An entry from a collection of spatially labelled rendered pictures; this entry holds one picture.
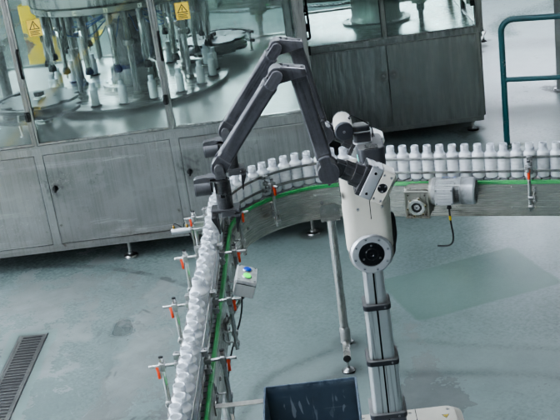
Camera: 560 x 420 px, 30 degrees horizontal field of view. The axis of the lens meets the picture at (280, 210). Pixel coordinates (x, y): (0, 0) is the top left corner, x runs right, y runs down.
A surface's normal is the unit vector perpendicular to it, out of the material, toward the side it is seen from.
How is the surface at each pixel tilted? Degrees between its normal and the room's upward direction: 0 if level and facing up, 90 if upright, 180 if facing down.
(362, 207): 90
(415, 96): 90
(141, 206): 90
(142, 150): 90
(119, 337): 0
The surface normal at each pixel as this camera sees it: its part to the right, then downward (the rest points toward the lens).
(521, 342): -0.13, -0.93
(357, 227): 0.02, 0.52
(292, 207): 0.42, 0.26
